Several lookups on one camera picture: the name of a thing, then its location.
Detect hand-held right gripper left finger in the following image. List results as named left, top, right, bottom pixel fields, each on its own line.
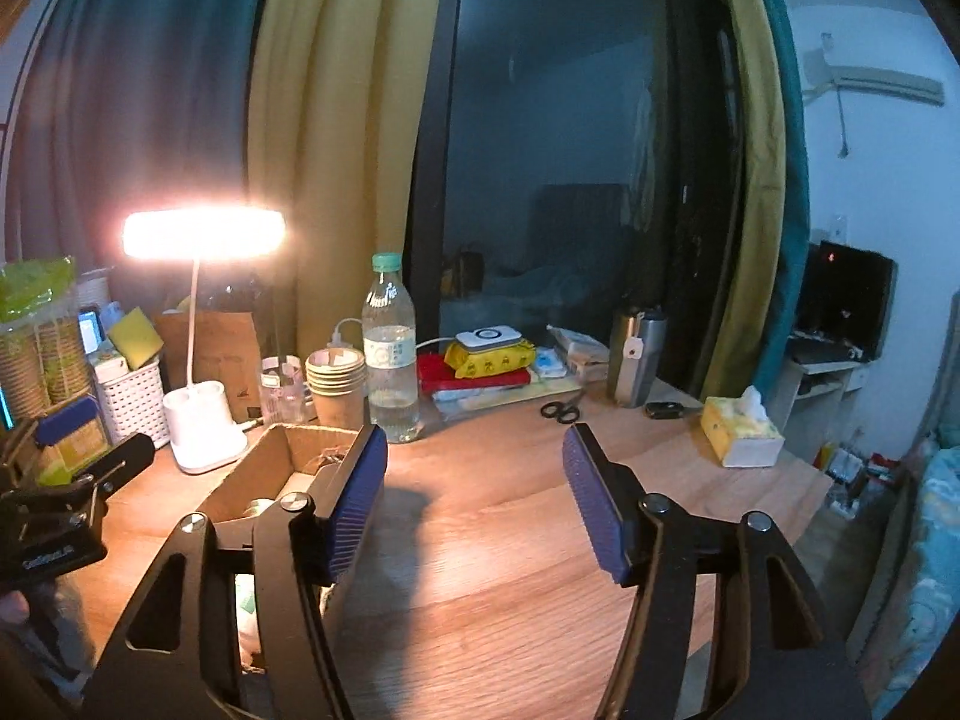
left=82, top=424, right=391, bottom=720

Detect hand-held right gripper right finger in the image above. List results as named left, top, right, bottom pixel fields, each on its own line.
left=561, top=424, right=871, bottom=720

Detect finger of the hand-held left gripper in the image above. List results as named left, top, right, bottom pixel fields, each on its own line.
left=71, top=431, right=157, bottom=497
left=11, top=396, right=102, bottom=458

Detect cardboard box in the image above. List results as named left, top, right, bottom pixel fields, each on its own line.
left=199, top=422, right=376, bottom=691

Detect green packet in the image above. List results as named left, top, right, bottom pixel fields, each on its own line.
left=34, top=420, right=113, bottom=488

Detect white woven plastic basket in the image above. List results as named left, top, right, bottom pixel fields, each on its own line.
left=94, top=356, right=170, bottom=447

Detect white desk lamp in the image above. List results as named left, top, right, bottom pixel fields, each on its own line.
left=122, top=206, right=287, bottom=475

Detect small blue device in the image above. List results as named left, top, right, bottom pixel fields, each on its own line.
left=77, top=307, right=106, bottom=357

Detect green yellow sponge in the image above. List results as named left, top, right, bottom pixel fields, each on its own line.
left=105, top=306, right=164, bottom=370

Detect black scissors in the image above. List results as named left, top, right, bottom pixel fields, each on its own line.
left=540, top=388, right=584, bottom=422

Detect stack of brown paper cups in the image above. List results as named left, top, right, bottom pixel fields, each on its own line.
left=305, top=349, right=368, bottom=432

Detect white ribbed cup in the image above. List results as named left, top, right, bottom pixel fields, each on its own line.
left=75, top=270, right=113, bottom=316

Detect green wrapped paper cups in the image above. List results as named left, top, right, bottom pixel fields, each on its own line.
left=0, top=259, right=95, bottom=421

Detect pale notebook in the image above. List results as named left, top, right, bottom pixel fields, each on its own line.
left=431, top=379, right=582, bottom=421

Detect printed glass cup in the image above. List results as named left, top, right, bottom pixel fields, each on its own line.
left=259, top=356, right=312, bottom=425

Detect brown cardboard lamp package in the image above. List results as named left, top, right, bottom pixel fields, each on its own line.
left=154, top=307, right=263, bottom=421

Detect steel travel tumbler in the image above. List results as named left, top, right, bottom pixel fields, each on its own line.
left=607, top=307, right=668, bottom=407

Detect clear plastic water bottle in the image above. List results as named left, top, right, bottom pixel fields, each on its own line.
left=362, top=251, right=422, bottom=443

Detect red book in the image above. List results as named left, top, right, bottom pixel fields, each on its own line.
left=416, top=352, right=533, bottom=395

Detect yellow tissue box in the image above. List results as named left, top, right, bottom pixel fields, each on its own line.
left=701, top=385, right=786, bottom=468

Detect yellow wet wipes pack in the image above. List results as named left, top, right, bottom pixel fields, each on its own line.
left=444, top=341, right=535, bottom=378

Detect white power bank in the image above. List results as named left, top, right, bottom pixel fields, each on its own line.
left=456, top=324, right=524, bottom=352

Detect white computer desk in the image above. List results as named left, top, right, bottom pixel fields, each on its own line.
left=772, top=349, right=871, bottom=466

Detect black keyboard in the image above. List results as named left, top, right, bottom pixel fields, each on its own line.
left=787, top=341, right=863, bottom=365

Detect wide teal curtain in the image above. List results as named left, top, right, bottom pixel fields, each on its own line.
left=0, top=0, right=275, bottom=331

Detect black computer monitor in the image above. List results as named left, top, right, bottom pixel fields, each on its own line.
left=802, top=240, right=899, bottom=361

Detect teal printed blanket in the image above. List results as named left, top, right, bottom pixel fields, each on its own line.
left=870, top=427, right=960, bottom=713

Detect narrow teal curtain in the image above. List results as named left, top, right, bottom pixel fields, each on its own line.
left=750, top=0, right=815, bottom=406

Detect wide yellow curtain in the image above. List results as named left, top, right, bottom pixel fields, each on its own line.
left=244, top=0, right=466, bottom=361

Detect dark glass sliding door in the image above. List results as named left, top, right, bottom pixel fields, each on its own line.
left=405, top=0, right=751, bottom=398

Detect narrow yellow curtain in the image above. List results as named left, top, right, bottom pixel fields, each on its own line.
left=705, top=0, right=796, bottom=406

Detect white air conditioner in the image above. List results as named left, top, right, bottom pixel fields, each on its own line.
left=802, top=49, right=944, bottom=107

